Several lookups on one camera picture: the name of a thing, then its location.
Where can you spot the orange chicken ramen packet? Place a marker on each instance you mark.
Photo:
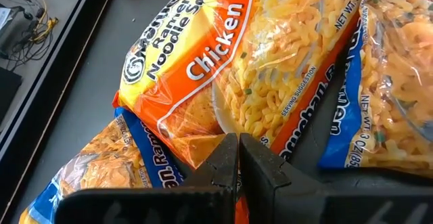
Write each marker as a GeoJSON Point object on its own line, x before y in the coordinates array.
{"type": "Point", "coordinates": [209, 65]}

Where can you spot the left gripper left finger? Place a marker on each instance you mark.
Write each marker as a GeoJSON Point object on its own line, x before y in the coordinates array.
{"type": "Point", "coordinates": [220, 170]}

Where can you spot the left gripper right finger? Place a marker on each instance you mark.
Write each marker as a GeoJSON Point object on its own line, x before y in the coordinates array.
{"type": "Point", "coordinates": [264, 183]}

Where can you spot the blue soy sauce ramen packet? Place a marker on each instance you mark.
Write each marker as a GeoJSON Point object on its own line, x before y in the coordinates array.
{"type": "Point", "coordinates": [111, 170]}
{"type": "Point", "coordinates": [389, 99]}

